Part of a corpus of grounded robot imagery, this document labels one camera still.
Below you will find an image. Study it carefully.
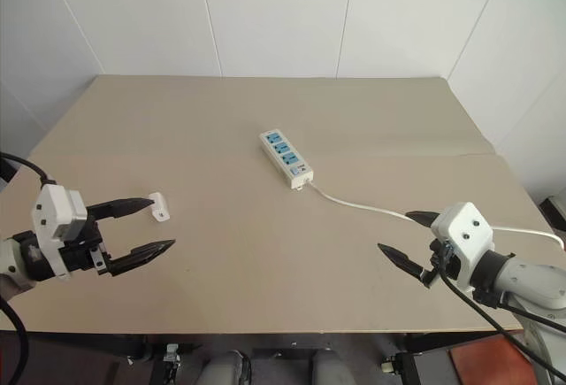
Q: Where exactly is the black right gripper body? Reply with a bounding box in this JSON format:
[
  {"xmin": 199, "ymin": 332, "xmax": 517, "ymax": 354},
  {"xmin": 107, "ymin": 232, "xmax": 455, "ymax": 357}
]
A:
[{"xmin": 422, "ymin": 238, "xmax": 462, "ymax": 289}]

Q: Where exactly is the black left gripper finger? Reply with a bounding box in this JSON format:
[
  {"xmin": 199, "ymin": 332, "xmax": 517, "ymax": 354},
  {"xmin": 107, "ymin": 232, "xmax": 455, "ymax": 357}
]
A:
[
  {"xmin": 86, "ymin": 196, "xmax": 157, "ymax": 223},
  {"xmin": 106, "ymin": 238, "xmax": 178, "ymax": 278}
]

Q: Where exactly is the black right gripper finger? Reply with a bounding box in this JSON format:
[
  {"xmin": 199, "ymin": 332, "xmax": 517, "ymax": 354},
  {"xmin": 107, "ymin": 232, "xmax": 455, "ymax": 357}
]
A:
[
  {"xmin": 404, "ymin": 210, "xmax": 441, "ymax": 229},
  {"xmin": 376, "ymin": 243, "xmax": 432, "ymax": 283}
]

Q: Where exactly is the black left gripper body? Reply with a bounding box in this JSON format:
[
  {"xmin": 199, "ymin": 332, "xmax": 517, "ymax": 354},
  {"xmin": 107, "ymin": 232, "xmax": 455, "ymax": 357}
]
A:
[{"xmin": 57, "ymin": 217, "xmax": 112, "ymax": 277}]

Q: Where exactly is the white plug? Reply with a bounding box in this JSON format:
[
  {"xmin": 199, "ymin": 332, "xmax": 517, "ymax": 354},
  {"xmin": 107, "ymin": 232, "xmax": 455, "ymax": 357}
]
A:
[{"xmin": 148, "ymin": 191, "xmax": 172, "ymax": 224}]

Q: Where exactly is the white power strip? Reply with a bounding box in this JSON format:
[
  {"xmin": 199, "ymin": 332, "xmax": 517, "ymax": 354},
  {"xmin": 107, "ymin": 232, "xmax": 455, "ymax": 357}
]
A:
[{"xmin": 258, "ymin": 127, "xmax": 317, "ymax": 192}]

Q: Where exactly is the red-brown pad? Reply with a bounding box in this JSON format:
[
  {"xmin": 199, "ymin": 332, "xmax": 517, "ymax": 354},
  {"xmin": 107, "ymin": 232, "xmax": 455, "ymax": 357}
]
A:
[{"xmin": 445, "ymin": 335, "xmax": 528, "ymax": 385}]

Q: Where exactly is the black box with white connector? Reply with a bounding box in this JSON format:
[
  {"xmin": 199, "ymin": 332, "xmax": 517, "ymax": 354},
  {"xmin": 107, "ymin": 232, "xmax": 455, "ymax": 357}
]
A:
[{"xmin": 380, "ymin": 350, "xmax": 426, "ymax": 380}]

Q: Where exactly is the grey rounded shape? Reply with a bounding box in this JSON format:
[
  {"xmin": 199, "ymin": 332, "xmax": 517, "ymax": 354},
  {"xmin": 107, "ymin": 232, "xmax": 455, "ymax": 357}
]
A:
[{"xmin": 203, "ymin": 348, "xmax": 254, "ymax": 385}]

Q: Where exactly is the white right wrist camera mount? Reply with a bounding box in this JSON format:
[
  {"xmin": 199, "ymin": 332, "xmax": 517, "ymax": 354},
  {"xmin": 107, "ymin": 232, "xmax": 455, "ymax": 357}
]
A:
[{"xmin": 430, "ymin": 201, "xmax": 494, "ymax": 294}]

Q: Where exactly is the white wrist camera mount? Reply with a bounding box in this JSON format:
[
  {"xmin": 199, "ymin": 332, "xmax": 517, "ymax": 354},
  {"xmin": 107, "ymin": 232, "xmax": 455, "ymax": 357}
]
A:
[
  {"xmin": 430, "ymin": 201, "xmax": 494, "ymax": 294},
  {"xmin": 29, "ymin": 183, "xmax": 89, "ymax": 282}
]

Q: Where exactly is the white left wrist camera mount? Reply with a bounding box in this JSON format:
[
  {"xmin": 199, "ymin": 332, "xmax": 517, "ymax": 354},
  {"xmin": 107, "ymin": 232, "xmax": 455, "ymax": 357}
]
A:
[{"xmin": 29, "ymin": 183, "xmax": 89, "ymax": 282}]

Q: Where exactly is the white power cable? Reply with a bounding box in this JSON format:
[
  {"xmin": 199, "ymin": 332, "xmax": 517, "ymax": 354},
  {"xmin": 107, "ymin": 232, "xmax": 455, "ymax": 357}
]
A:
[{"xmin": 304, "ymin": 180, "xmax": 566, "ymax": 252}]

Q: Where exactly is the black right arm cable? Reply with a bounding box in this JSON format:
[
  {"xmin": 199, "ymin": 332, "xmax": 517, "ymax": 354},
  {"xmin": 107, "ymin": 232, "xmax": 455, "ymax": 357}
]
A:
[{"xmin": 435, "ymin": 265, "xmax": 566, "ymax": 380}]

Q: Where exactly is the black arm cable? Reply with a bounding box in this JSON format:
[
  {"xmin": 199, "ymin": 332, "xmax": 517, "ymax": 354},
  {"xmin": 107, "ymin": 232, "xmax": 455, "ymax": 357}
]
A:
[
  {"xmin": 435, "ymin": 265, "xmax": 566, "ymax": 380},
  {"xmin": 0, "ymin": 151, "xmax": 57, "ymax": 188}
]

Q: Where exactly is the thick black cable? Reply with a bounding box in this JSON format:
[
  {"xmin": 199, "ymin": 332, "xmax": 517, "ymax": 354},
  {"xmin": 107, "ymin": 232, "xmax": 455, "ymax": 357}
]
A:
[{"xmin": 0, "ymin": 292, "xmax": 30, "ymax": 385}]

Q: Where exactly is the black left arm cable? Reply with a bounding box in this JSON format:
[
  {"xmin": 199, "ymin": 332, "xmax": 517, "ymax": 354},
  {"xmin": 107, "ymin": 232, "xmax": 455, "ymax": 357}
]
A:
[{"xmin": 0, "ymin": 151, "xmax": 57, "ymax": 188}]

